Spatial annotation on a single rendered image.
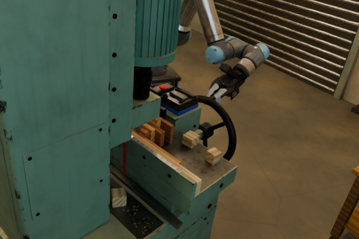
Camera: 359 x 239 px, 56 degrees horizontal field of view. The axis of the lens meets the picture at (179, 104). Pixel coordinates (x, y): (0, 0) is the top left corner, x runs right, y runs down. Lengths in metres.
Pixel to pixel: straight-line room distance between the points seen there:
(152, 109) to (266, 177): 1.63
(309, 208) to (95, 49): 1.94
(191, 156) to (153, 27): 0.42
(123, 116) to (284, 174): 1.86
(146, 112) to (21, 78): 0.43
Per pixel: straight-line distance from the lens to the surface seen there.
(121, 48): 0.76
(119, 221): 0.98
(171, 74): 1.72
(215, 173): 0.99
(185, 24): 1.70
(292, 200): 2.38
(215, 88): 1.36
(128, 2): 0.74
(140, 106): 0.93
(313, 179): 2.62
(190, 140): 1.05
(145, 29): 0.80
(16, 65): 0.61
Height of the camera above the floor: 1.53
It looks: 29 degrees down
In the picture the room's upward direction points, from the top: 7 degrees clockwise
